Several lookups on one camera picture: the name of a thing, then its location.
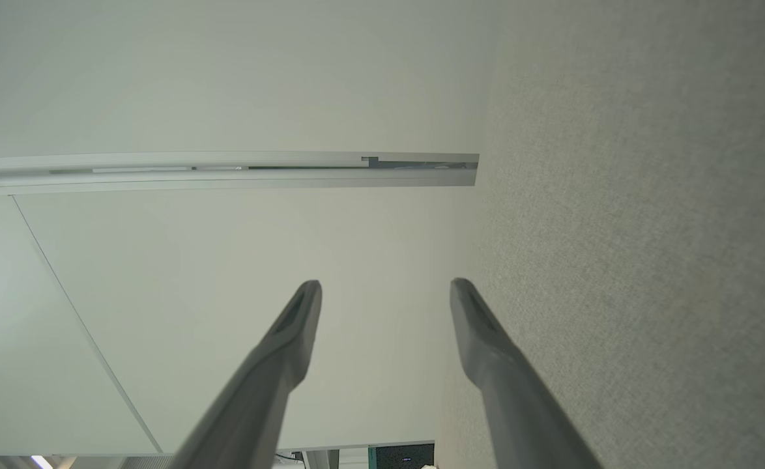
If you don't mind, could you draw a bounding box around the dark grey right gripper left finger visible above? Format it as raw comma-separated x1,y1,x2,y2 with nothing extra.
167,280,323,469

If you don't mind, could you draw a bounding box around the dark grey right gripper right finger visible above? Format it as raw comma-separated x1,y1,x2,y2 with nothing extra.
450,277,605,469

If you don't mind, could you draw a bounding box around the dark speckled panel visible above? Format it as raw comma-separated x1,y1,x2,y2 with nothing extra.
368,443,435,469

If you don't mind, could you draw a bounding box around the grey partition end post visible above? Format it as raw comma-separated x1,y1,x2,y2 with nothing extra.
301,449,341,469

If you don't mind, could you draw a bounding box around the grey metal partition post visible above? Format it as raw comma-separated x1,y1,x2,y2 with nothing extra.
0,152,480,197

